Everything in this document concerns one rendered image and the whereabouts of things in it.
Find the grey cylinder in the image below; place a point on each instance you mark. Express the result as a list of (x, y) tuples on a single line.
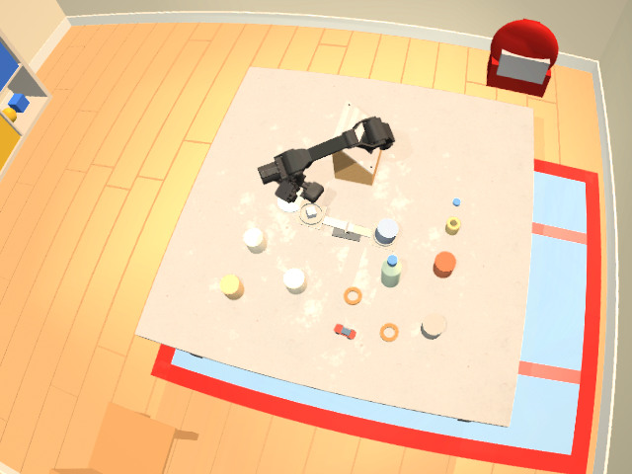
[(386, 231)]

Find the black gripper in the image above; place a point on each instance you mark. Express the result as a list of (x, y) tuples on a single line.
[(311, 190)]

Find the red toy car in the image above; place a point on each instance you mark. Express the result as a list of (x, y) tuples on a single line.
[(346, 332)]

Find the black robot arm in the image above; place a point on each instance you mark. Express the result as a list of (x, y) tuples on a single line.
[(291, 162)]

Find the white round dish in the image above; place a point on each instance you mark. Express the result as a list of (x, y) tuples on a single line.
[(290, 207)]

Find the orange ring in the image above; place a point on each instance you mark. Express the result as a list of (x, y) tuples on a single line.
[(383, 337), (352, 302)]

